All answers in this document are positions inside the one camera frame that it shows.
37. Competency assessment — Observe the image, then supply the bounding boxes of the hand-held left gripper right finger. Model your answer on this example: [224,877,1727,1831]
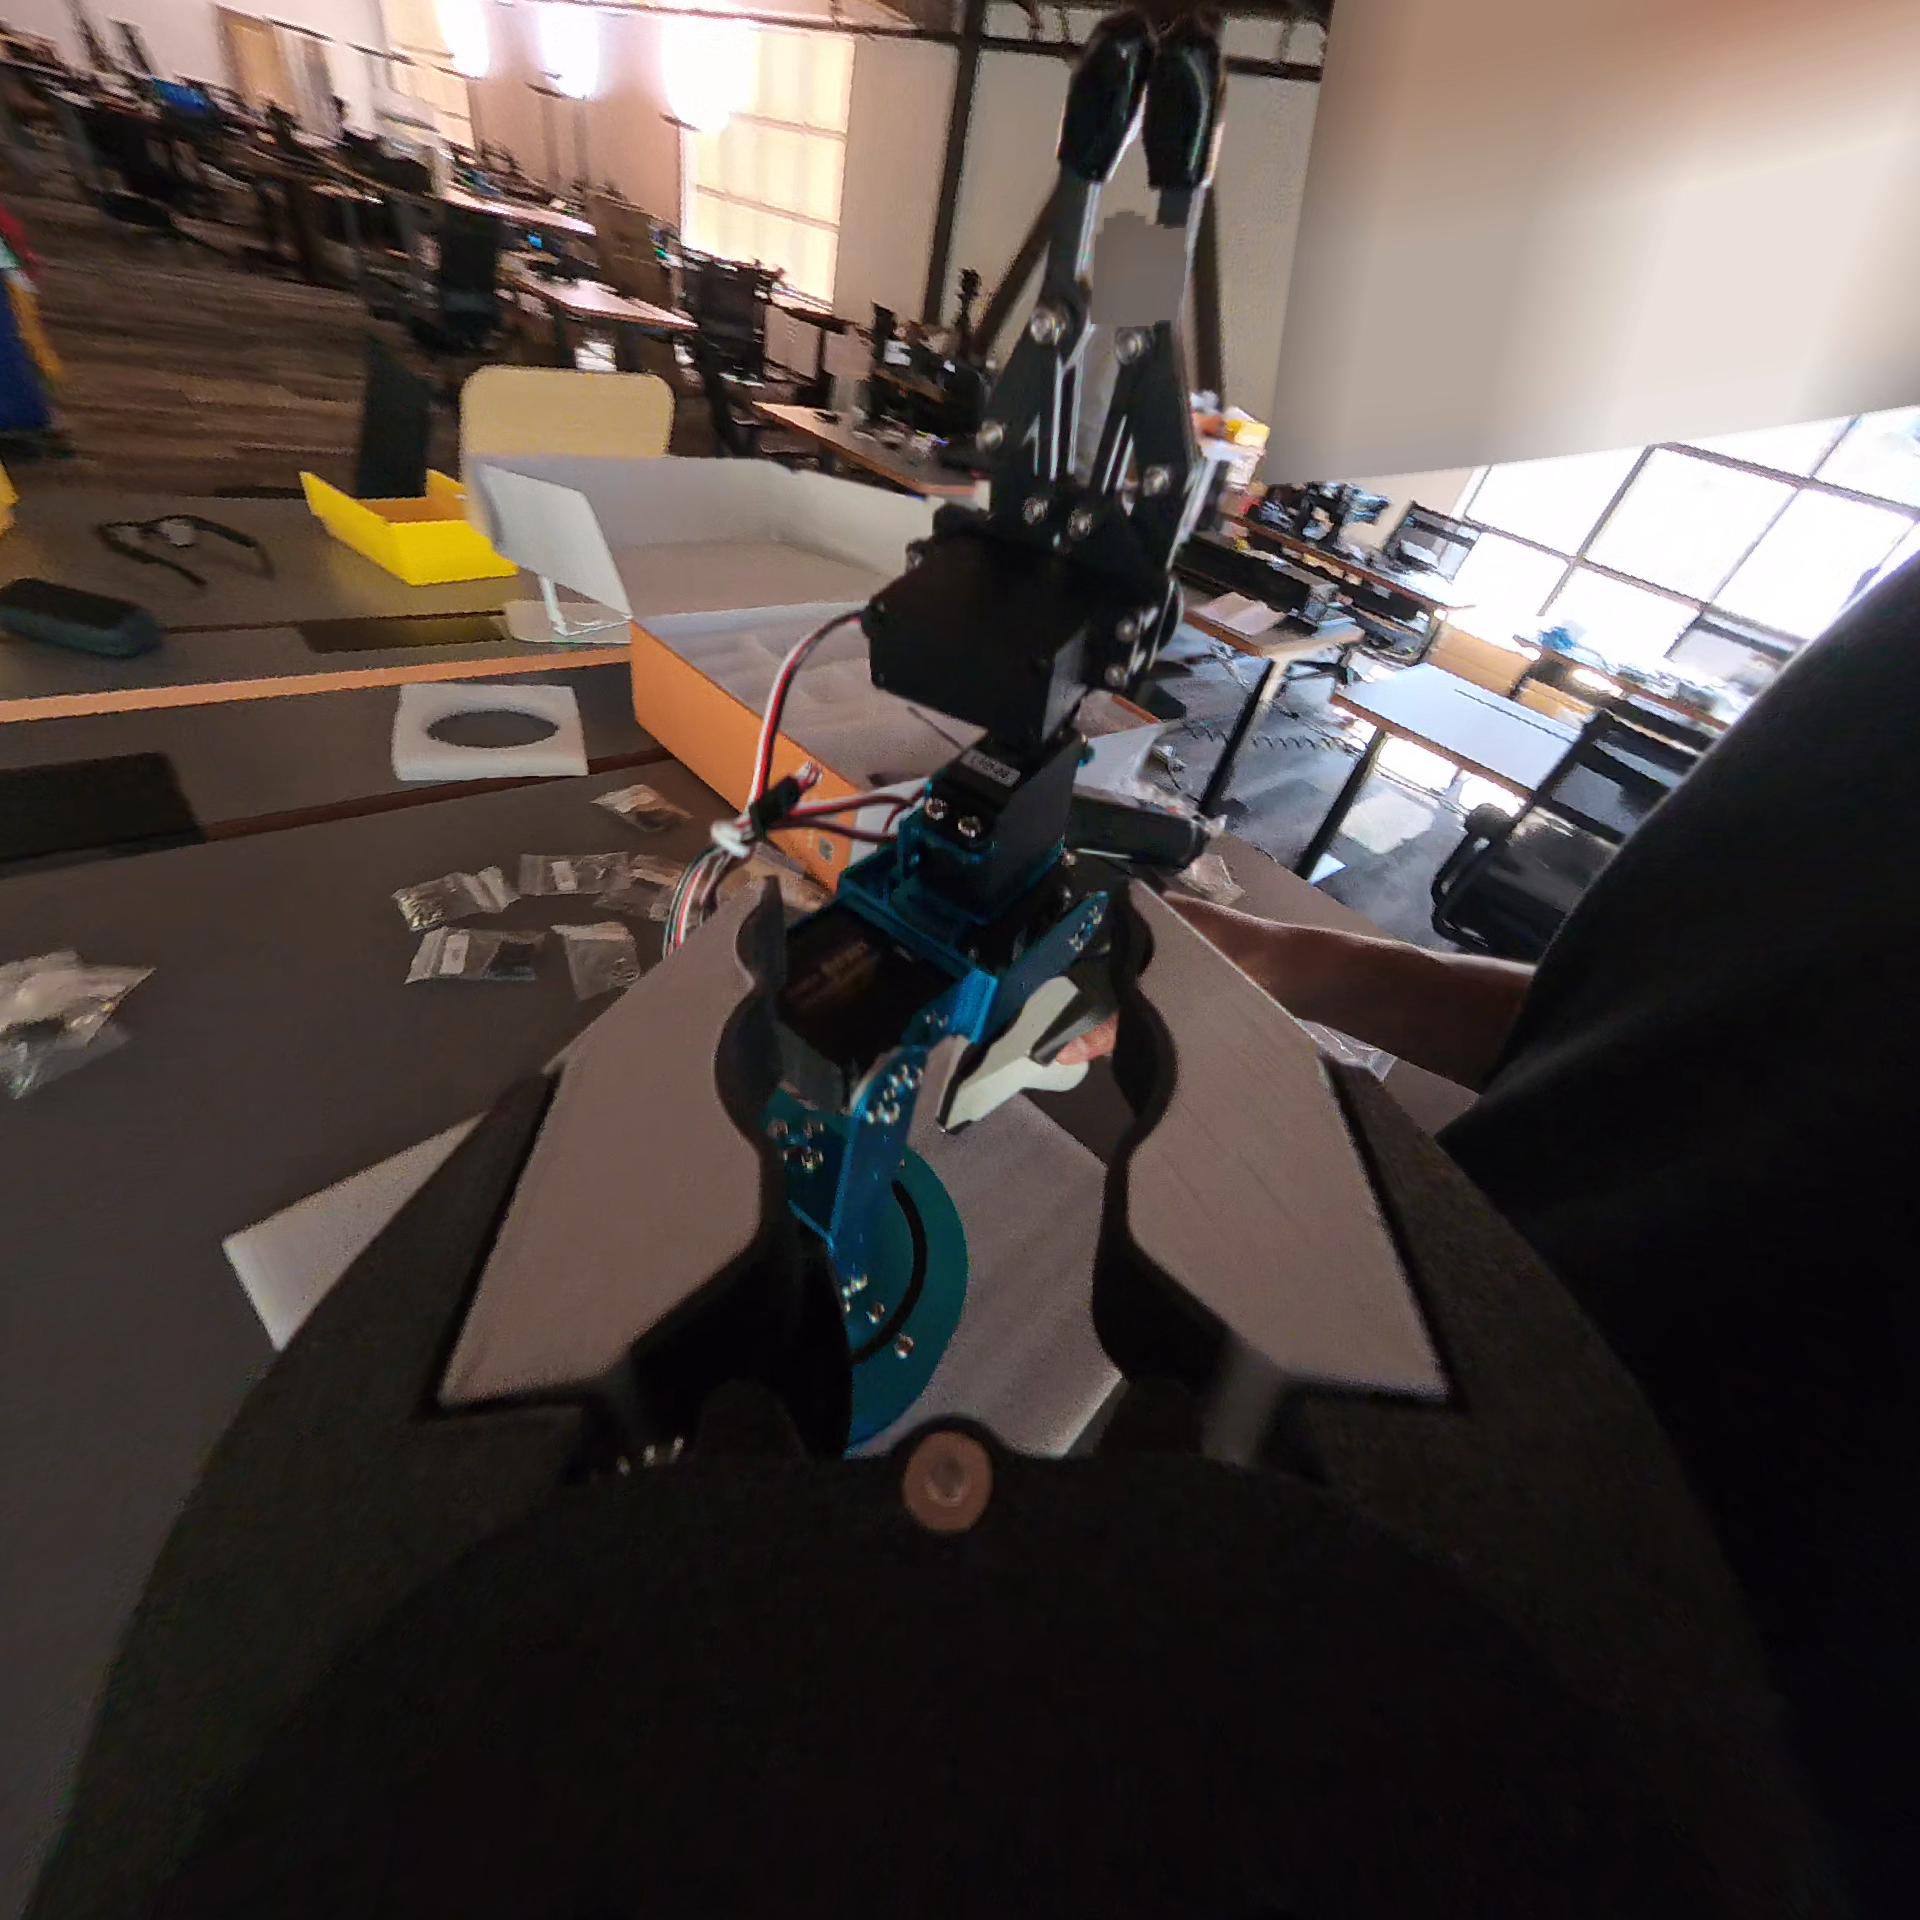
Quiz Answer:
[1094,881,1453,1470]

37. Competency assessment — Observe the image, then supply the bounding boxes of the scattered clear screw bags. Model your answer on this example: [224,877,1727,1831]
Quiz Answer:
[0,779,707,1103]

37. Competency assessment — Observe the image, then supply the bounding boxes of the black office chair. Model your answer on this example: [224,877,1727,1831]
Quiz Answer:
[1428,704,1711,961]

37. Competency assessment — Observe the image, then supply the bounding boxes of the white foam sheet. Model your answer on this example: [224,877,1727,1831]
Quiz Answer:
[222,838,1396,1464]

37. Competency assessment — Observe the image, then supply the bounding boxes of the rows of office workstations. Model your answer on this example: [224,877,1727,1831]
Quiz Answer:
[0,29,991,496]

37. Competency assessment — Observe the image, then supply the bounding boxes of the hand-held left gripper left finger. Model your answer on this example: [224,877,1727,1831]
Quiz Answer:
[435,877,818,1464]

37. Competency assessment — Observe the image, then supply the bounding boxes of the person's black shirt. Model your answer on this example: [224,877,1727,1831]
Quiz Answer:
[1431,545,1920,1920]

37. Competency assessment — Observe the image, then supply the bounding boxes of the orange white cardboard box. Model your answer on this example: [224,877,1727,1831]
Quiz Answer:
[468,449,991,886]

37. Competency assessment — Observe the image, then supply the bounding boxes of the dark blue glasses case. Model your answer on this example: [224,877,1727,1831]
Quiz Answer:
[0,576,164,663]

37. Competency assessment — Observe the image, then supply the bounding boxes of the red white black servo cable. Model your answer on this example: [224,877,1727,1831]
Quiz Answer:
[660,598,916,961]

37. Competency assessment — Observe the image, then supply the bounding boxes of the blue toy robot arm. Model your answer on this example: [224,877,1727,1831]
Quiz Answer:
[750,0,1235,1455]

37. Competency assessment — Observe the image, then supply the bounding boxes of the large office window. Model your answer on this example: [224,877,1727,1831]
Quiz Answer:
[679,22,859,308]
[1452,411,1920,723]

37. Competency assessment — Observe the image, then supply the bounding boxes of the black eyeglasses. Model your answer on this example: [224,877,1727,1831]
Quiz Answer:
[95,511,278,590]

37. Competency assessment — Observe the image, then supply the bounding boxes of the white office table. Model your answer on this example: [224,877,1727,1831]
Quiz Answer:
[1328,661,1636,886]

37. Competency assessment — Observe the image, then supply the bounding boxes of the black cylinder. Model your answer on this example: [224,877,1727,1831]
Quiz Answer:
[1071,796,1251,905]

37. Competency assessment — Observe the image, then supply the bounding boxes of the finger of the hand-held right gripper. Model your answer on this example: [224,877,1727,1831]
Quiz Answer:
[939,971,1115,1134]

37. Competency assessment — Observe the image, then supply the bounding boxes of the white foam ring block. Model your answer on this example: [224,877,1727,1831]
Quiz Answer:
[391,680,591,783]

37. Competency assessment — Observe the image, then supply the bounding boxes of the person's right forearm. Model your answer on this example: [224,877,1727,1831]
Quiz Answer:
[1160,895,1536,1085]

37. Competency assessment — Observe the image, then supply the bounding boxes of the yellow plastic tray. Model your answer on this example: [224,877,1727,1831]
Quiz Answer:
[296,469,520,588]

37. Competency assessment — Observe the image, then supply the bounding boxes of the clear acrylic stand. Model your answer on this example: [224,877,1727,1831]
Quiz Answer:
[503,576,635,649]

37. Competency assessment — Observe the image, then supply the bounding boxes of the light wooden chair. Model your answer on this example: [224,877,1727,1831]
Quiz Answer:
[458,367,675,465]

